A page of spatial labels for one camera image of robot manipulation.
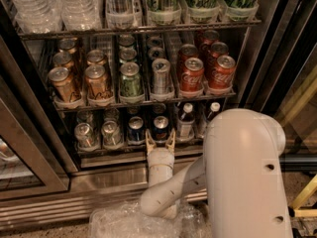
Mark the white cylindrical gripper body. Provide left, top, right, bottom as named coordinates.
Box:
left=147, top=148, right=174, bottom=186

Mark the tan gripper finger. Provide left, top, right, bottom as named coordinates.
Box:
left=146, top=129, right=157, bottom=155
left=165, top=129, right=176, bottom=154

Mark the pepsi can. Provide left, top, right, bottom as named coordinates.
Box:
left=128, top=116, right=145, bottom=145
left=152, top=103, right=166, bottom=118
left=127, top=106, right=141, bottom=117
left=153, top=116, right=169, bottom=141

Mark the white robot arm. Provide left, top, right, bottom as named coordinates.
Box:
left=141, top=108, right=293, bottom=238

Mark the front green can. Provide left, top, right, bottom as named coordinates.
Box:
left=120, top=62, right=144, bottom=97

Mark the front left coca-cola can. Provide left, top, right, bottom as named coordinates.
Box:
left=180, top=58, right=204, bottom=92

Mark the coca-cola can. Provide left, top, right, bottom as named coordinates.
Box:
left=208, top=55, right=236, bottom=89
left=180, top=58, right=204, bottom=92
left=176, top=44, right=199, bottom=78
left=194, top=30, right=220, bottom=48
left=205, top=42, right=229, bottom=73

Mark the front left silver can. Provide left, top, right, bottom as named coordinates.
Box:
left=74, top=123, right=96, bottom=148

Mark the rear left silver can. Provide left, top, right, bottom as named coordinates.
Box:
left=76, top=110, right=96, bottom=128

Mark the stainless fridge base grille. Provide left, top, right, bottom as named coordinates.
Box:
left=0, top=156, right=209, bottom=231

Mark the front silver slim can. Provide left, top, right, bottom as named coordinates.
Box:
left=152, top=59, right=170, bottom=94

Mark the silver slim can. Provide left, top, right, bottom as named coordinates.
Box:
left=152, top=59, right=170, bottom=94
left=147, top=36, right=163, bottom=49
left=148, top=47, right=165, bottom=62

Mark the gold can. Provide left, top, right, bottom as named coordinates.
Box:
left=49, top=66, right=81, bottom=103
left=53, top=52, right=75, bottom=70
left=57, top=38, right=79, bottom=56
left=85, top=65, right=112, bottom=100
left=86, top=50, right=108, bottom=66

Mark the front right coca-cola can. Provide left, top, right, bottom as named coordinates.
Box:
left=208, top=55, right=236, bottom=89

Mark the middle silver slim can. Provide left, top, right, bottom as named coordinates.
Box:
left=148, top=47, right=165, bottom=62

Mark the middle green can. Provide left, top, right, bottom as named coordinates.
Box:
left=119, top=48, right=137, bottom=63

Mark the middle left coca-cola can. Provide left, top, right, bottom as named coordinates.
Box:
left=176, top=44, right=199, bottom=78

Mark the front left gold can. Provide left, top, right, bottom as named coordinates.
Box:
left=49, top=66, right=81, bottom=103

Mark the rear silver slim can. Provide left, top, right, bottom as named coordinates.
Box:
left=147, top=36, right=163, bottom=49

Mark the middle right coca-cola can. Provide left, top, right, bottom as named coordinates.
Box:
left=205, top=42, right=229, bottom=73

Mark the rear green can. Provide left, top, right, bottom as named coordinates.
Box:
left=118, top=34, right=136, bottom=49

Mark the rear coca-cola can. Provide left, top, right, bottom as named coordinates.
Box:
left=194, top=30, right=220, bottom=48

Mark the left glass fridge door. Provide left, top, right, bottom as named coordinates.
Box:
left=0, top=38, right=70, bottom=201

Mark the glass fridge door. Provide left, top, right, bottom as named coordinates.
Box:
left=0, top=38, right=70, bottom=201
left=231, top=0, right=317, bottom=173

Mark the middle left gold can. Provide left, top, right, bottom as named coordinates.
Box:
left=53, top=52, right=75, bottom=70

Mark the rear left gold can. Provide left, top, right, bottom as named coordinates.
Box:
left=57, top=38, right=79, bottom=56

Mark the right glass fridge door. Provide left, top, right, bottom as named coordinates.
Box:
left=231, top=0, right=317, bottom=173

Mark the left white-cap bottle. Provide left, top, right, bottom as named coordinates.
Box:
left=176, top=103, right=195, bottom=140

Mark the white-cap bottle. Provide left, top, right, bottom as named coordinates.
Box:
left=176, top=103, right=195, bottom=140
left=197, top=102, right=220, bottom=138

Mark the right white-cap bottle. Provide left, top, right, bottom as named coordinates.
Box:
left=197, top=102, right=220, bottom=138

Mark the clear plastic bag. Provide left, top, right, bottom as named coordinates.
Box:
left=88, top=200, right=212, bottom=238

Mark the yellow black stand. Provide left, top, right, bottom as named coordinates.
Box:
left=287, top=174, right=317, bottom=238

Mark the bottom wire shelf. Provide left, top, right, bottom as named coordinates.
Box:
left=75, top=134, right=206, bottom=157

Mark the wire shelf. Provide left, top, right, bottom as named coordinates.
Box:
left=75, top=134, right=206, bottom=157
left=53, top=88, right=235, bottom=112
left=17, top=18, right=262, bottom=40

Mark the middle wire shelf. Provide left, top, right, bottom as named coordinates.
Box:
left=53, top=88, right=235, bottom=112

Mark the upper wire shelf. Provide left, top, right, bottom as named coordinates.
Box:
left=17, top=18, right=262, bottom=40

